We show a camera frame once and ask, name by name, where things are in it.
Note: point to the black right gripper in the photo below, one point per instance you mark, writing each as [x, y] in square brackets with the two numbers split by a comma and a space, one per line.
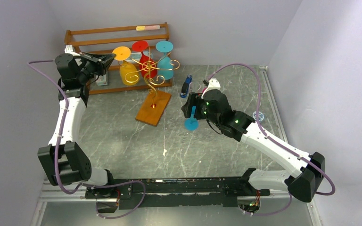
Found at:
[190, 103]

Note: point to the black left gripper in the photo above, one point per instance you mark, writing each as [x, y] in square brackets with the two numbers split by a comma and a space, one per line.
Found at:
[102, 61]

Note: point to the clear wine glass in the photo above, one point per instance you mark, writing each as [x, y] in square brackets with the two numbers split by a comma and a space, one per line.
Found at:
[194, 87]

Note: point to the yellow wine glass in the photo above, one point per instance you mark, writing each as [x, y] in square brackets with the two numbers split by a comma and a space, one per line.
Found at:
[128, 72]

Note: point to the blue wine glass front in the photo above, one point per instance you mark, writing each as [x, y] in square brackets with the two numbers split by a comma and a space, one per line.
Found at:
[191, 123]

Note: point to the blue wine glass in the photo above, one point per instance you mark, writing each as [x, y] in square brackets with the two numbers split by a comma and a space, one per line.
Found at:
[165, 68]
[191, 123]

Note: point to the gold wire glass rack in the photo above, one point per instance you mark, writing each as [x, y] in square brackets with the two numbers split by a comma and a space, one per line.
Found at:
[156, 101]

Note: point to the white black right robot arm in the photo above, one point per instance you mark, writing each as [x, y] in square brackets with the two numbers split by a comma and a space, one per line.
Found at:
[302, 172]

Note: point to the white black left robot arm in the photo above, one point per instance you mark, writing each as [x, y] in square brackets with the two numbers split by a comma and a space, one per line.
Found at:
[63, 160]

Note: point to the wooden shelf rack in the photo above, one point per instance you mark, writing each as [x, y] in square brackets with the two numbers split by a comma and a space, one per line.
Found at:
[104, 41]

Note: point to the red wine glass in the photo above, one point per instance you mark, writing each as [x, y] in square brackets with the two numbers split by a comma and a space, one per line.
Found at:
[145, 60]

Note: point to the blue wine glass rear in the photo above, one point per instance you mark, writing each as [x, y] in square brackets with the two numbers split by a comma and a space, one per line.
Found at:
[165, 68]

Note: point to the small printed box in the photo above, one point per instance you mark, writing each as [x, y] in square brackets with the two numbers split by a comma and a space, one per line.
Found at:
[102, 80]

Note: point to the toothbrush package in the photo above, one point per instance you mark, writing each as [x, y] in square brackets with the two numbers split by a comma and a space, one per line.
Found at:
[137, 55]

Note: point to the blue stapler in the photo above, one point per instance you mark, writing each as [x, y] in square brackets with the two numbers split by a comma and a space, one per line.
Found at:
[185, 87]

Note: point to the yellow pink eraser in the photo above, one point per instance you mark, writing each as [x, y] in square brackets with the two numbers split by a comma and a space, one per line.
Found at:
[148, 27]

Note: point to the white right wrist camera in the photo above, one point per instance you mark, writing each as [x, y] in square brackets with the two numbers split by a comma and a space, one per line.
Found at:
[213, 83]

